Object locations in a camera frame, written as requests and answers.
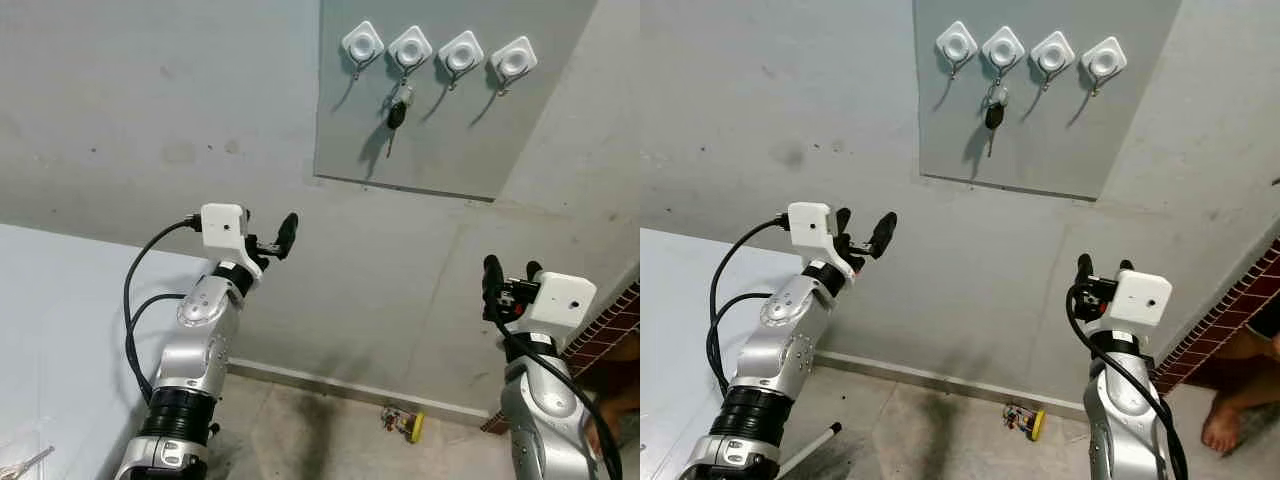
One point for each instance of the black car key with tag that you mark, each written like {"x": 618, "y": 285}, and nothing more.
{"x": 994, "y": 116}
{"x": 397, "y": 115}

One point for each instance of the white square wall hook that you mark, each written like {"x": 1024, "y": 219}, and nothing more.
{"x": 362, "y": 43}
{"x": 513, "y": 59}
{"x": 957, "y": 44}
{"x": 1003, "y": 47}
{"x": 1052, "y": 52}
{"x": 410, "y": 47}
{"x": 461, "y": 52}
{"x": 1104, "y": 60}

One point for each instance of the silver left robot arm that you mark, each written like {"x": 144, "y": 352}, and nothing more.
{"x": 770, "y": 345}
{"x": 195, "y": 350}

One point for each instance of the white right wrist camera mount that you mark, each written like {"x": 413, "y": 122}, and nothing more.
{"x": 565, "y": 300}
{"x": 1142, "y": 298}

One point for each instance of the white baseboard strip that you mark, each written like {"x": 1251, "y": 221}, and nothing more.
{"x": 330, "y": 385}
{"x": 950, "y": 381}

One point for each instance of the person bare leg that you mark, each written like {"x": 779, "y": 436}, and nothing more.
{"x": 1225, "y": 425}
{"x": 628, "y": 400}

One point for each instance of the white pole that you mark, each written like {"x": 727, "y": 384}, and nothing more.
{"x": 810, "y": 450}

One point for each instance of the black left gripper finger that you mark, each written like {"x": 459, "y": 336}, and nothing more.
{"x": 884, "y": 232}
{"x": 249, "y": 221}
{"x": 288, "y": 232}
{"x": 843, "y": 221}

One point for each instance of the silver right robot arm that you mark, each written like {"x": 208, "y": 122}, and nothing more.
{"x": 540, "y": 410}
{"x": 1120, "y": 420}

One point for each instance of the red brick pattern ledge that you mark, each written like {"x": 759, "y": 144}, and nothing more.
{"x": 610, "y": 325}
{"x": 1230, "y": 300}

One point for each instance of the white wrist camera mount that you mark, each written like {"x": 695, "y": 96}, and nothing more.
{"x": 565, "y": 300}
{"x": 810, "y": 222}
{"x": 1142, "y": 298}
{"x": 222, "y": 225}

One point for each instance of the small yellow and grey gadget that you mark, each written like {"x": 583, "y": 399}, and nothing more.
{"x": 1033, "y": 425}
{"x": 412, "y": 428}

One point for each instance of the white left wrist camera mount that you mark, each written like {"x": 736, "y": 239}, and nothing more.
{"x": 222, "y": 225}
{"x": 810, "y": 222}

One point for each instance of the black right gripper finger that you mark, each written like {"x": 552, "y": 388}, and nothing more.
{"x": 492, "y": 275}
{"x": 1084, "y": 272}
{"x": 533, "y": 271}
{"x": 1125, "y": 267}

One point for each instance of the grey wall panel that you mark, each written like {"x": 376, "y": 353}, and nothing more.
{"x": 1050, "y": 130}
{"x": 450, "y": 130}

